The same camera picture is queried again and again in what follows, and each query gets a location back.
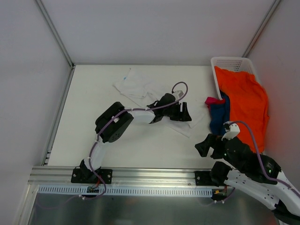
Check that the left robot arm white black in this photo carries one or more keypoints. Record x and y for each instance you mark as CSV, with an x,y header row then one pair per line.
x,y
112,124

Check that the magenta t shirt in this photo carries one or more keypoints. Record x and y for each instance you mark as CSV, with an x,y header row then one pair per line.
x,y
214,101

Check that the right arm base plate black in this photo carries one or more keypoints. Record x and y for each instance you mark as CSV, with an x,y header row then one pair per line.
x,y
202,178

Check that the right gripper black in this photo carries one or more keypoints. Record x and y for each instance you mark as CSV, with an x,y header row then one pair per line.
x,y
214,146

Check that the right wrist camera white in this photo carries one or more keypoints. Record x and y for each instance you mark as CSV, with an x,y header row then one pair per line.
x,y
231,130

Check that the slotted cable duct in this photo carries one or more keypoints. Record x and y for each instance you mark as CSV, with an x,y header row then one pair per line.
x,y
129,191

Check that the aluminium mounting rail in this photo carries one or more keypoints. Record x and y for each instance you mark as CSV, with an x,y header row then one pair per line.
x,y
122,177

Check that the aluminium frame post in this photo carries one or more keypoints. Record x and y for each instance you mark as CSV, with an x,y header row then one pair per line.
x,y
270,12
44,12

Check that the white plastic laundry basket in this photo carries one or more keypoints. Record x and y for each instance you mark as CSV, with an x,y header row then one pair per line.
x,y
235,64

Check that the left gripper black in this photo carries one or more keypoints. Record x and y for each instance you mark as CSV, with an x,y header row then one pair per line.
x,y
177,112

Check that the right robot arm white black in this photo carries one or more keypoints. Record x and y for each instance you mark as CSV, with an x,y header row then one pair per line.
x,y
259,176

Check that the white t shirt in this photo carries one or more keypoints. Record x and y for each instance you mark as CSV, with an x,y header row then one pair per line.
x,y
144,90

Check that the orange t shirt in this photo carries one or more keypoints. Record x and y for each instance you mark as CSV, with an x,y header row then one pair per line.
x,y
248,101

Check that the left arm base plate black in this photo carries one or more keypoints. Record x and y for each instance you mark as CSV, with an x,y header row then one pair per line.
x,y
79,177

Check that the blue t shirt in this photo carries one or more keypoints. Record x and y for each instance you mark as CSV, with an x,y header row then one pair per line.
x,y
219,115

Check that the right aluminium frame post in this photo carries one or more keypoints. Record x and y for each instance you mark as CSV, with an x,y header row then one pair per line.
x,y
270,12

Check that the left aluminium frame post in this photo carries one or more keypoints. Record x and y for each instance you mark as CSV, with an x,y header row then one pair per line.
x,y
44,12

